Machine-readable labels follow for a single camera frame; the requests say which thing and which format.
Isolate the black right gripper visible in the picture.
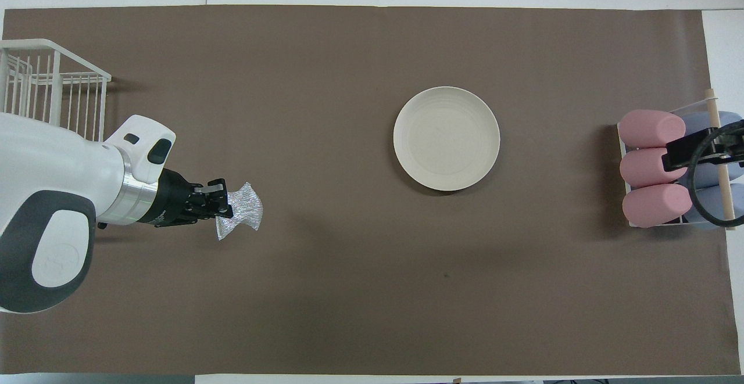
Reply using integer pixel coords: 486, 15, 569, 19
664, 124, 744, 173

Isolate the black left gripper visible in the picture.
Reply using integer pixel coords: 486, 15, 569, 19
142, 169, 234, 228

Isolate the cream round plate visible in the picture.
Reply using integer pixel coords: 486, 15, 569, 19
393, 86, 501, 192

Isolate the blue plastic cup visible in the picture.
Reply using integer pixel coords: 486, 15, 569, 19
680, 157, 744, 189
686, 184, 744, 231
677, 111, 744, 151

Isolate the pink plastic cup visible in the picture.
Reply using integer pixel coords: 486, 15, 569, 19
620, 148, 689, 189
618, 110, 687, 149
622, 183, 693, 228

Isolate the brown table mat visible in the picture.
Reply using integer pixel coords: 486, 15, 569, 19
0, 5, 742, 376

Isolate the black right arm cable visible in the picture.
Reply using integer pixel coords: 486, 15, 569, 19
689, 121, 744, 228

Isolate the white wire dish rack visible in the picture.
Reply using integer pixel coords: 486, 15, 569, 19
0, 38, 112, 142

